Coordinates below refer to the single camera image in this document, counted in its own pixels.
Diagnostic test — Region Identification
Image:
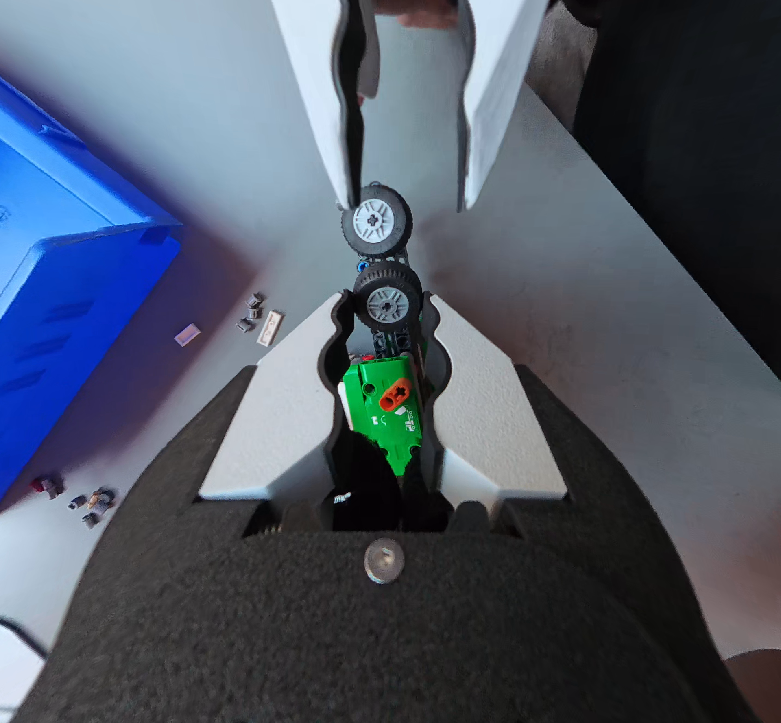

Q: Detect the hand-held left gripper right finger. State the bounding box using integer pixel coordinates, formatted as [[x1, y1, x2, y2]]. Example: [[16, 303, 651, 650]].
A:
[[420, 291, 569, 505]]

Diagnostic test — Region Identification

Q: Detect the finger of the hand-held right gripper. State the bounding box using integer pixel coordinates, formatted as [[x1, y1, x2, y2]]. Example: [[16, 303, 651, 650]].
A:
[[252, 0, 383, 211], [456, 0, 569, 212]]

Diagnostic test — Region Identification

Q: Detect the blue plastic bin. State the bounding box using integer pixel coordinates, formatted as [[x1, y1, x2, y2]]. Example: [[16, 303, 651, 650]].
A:
[[0, 76, 185, 507]]

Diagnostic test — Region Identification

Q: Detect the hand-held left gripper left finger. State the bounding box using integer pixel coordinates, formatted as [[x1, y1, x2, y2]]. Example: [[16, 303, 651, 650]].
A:
[[198, 290, 355, 501]]

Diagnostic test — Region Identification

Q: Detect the lego car chassis with wheels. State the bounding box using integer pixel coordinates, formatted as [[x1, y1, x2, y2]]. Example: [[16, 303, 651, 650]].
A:
[[337, 183, 441, 481]]

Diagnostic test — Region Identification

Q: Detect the black cable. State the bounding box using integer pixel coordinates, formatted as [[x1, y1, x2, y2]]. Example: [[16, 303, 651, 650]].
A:
[[0, 615, 51, 658]]

